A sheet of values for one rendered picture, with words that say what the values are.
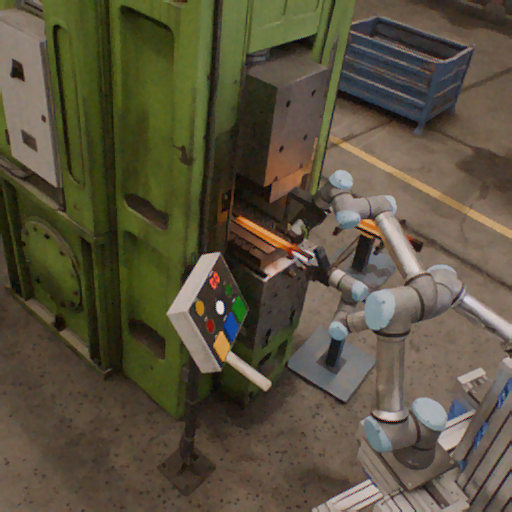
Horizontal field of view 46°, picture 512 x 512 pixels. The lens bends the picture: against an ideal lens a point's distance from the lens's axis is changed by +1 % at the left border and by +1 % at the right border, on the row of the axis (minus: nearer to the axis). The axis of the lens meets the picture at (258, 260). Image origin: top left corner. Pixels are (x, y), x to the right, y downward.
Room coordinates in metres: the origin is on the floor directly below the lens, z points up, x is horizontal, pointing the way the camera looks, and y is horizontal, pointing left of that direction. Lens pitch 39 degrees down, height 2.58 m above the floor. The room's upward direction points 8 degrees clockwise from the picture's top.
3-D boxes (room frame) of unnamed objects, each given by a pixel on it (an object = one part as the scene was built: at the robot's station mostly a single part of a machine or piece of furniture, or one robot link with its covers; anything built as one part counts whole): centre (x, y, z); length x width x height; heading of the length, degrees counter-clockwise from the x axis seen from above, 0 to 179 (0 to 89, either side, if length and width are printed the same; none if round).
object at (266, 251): (2.18, 0.10, 0.96); 0.42 x 0.20 x 0.09; 54
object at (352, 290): (1.85, -0.40, 1.00); 0.11 x 0.08 x 0.09; 54
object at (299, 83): (2.21, 0.08, 1.56); 0.42 x 0.39 x 0.40; 54
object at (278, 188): (2.18, 0.10, 1.32); 0.42 x 0.20 x 0.10; 54
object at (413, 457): (1.25, -0.62, 0.87); 0.15 x 0.15 x 0.10
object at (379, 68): (6.12, -1.12, 0.36); 1.20 x 0.80 x 0.72; 55
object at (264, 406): (2.03, -0.11, 0.01); 0.58 x 0.39 x 0.01; 144
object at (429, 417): (1.25, -0.62, 0.98); 0.13 x 0.12 x 0.14; 115
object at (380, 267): (2.33, -0.50, 0.73); 0.40 x 0.30 x 0.02; 150
